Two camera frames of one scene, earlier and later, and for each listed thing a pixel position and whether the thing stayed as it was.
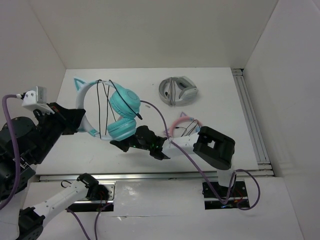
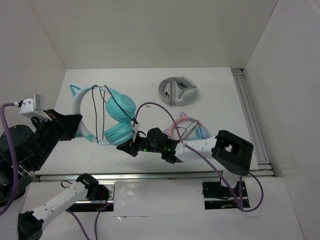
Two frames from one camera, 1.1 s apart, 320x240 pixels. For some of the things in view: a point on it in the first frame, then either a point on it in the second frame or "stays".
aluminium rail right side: x=264 y=164 stays
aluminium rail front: x=122 y=177 stays
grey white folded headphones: x=178 y=91 stays
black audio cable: x=108 y=99 -> x=102 y=88
